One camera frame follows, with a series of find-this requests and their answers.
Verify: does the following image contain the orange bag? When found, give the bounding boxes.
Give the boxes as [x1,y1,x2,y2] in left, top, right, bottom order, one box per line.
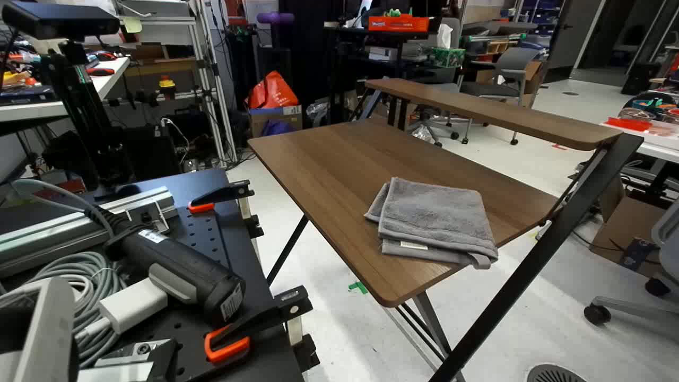
[247,71,302,113]

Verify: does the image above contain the round floor drain grate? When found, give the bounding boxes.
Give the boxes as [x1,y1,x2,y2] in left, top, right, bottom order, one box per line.
[527,364,588,382]

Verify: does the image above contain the aluminium rail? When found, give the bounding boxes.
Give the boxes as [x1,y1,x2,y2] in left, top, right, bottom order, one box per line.
[0,185,178,280]

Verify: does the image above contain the metal shelving rack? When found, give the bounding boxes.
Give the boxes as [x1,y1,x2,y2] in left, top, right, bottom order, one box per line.
[116,0,241,165]

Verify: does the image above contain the black cylindrical device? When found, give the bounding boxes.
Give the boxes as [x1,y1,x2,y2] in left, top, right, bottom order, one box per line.
[105,223,248,328]

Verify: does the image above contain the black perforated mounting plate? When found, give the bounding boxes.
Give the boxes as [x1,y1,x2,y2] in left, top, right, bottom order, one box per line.
[84,168,324,382]

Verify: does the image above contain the cardboard box with white label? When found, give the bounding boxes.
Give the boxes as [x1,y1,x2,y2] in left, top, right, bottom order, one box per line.
[247,105,307,139]

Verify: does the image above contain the white table with colourful items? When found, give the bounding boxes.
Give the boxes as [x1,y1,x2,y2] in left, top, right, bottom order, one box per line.
[602,89,679,165]

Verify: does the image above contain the brown cardboard box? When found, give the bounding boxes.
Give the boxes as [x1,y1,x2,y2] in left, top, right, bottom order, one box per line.
[588,195,669,271]

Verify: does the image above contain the light grey swivel chair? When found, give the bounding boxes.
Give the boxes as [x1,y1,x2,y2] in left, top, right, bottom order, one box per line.
[581,199,679,329]

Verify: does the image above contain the white power adapter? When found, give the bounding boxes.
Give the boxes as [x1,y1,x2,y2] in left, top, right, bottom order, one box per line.
[95,277,170,335]

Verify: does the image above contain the black tripod stand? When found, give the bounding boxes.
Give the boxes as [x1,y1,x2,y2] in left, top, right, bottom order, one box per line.
[39,36,136,191]

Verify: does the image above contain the grey office chair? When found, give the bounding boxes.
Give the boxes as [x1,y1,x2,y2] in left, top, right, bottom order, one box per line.
[416,45,548,148]

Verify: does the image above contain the orange storage bin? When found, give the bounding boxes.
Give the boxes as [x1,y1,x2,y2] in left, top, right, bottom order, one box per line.
[365,13,434,36]

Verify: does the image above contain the white workbench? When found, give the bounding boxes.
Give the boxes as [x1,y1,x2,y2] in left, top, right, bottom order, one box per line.
[0,53,134,125]

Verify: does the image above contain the black camera on tripod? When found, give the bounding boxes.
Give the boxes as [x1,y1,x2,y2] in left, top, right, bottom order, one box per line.
[0,0,124,42]

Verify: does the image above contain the grey coiled cable bundle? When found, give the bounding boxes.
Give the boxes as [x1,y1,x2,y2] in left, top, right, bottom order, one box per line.
[27,249,124,370]

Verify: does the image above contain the small orange-handled black clamp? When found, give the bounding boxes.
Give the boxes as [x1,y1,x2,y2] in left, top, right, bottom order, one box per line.
[187,178,257,219]

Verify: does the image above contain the large orange-handled black clamp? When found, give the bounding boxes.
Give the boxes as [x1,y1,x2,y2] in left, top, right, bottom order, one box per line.
[203,284,314,367]

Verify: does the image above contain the grey towel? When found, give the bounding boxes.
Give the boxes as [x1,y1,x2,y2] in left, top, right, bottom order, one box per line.
[363,177,502,271]

